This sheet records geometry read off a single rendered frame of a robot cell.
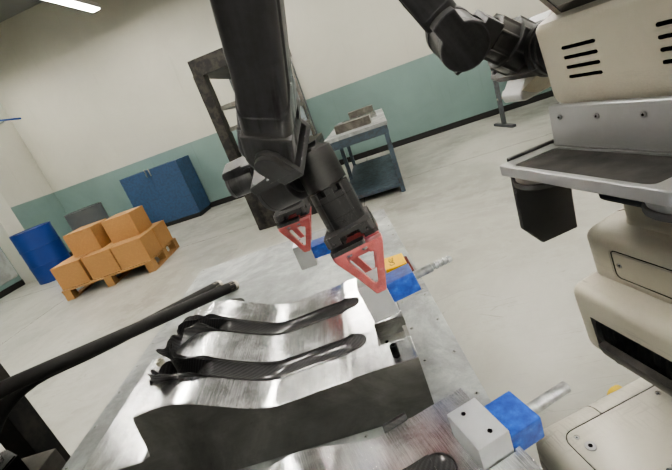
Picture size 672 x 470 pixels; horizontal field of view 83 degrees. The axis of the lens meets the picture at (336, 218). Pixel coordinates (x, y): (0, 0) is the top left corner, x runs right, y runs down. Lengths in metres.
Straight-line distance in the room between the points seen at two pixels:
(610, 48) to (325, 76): 6.48
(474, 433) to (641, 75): 0.44
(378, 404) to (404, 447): 0.09
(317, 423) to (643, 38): 0.60
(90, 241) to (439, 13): 5.25
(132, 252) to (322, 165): 4.77
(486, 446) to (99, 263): 5.19
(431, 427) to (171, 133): 7.62
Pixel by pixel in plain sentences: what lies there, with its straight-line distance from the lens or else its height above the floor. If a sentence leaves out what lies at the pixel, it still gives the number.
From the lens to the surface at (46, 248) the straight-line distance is 7.60.
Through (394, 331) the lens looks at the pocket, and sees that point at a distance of 0.60.
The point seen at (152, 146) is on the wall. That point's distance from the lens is 8.14.
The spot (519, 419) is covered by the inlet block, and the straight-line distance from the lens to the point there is 0.46.
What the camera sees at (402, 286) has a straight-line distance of 0.51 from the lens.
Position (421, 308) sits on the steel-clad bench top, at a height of 0.80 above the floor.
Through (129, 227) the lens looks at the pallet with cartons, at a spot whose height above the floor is 0.57.
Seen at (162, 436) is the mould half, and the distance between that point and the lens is 0.62.
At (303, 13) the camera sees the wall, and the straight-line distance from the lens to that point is 7.08.
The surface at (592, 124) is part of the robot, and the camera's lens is 0.61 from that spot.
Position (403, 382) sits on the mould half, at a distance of 0.53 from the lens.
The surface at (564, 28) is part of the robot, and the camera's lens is 0.63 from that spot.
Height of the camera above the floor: 1.22
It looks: 17 degrees down
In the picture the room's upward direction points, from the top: 20 degrees counter-clockwise
